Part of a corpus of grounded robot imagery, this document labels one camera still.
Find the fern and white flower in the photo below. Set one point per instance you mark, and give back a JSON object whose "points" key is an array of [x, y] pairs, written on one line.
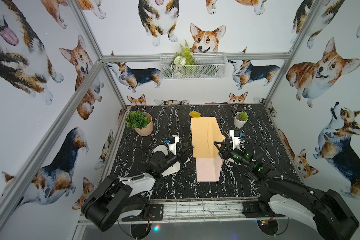
{"points": [[183, 62]]}

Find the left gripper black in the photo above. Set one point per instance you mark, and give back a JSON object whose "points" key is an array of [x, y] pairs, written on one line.
{"points": [[174, 156]]}

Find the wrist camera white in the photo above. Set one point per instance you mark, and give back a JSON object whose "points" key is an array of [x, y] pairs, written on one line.
{"points": [[172, 143], [236, 136]]}

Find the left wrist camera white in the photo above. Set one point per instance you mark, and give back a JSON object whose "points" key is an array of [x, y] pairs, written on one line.
{"points": [[172, 143]]}

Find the small plant in white pot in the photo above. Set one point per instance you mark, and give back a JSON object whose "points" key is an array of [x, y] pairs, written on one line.
{"points": [[240, 119]]}

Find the brown kraft envelope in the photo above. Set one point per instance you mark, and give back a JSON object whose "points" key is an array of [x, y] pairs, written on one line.
{"points": [[205, 131]]}

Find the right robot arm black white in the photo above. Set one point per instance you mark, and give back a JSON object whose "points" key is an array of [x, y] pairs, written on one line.
{"points": [[325, 212]]}

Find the yellow toy shovel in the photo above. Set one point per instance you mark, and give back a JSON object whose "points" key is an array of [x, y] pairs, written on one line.
{"points": [[194, 114]]}

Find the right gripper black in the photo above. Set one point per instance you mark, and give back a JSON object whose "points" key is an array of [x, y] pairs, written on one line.
{"points": [[228, 153]]}

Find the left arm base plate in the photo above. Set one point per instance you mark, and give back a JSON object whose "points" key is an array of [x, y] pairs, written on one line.
{"points": [[155, 212]]}

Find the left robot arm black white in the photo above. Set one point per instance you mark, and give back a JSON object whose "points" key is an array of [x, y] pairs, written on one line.
{"points": [[121, 198]]}

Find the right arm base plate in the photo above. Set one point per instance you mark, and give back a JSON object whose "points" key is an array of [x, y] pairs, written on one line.
{"points": [[256, 209]]}

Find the pink envelope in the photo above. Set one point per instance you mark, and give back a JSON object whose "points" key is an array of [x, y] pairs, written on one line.
{"points": [[208, 170]]}

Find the white cream envelope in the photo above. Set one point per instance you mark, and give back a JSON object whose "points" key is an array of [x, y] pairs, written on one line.
{"points": [[164, 161]]}

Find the white wire wall basket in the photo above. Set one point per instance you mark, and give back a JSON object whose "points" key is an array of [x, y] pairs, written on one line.
{"points": [[207, 66]]}

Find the green plant in terracotta pot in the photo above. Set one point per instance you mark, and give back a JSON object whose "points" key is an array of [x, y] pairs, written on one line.
{"points": [[141, 122]]}

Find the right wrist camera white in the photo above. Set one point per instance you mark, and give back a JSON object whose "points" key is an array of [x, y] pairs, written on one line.
{"points": [[236, 136]]}

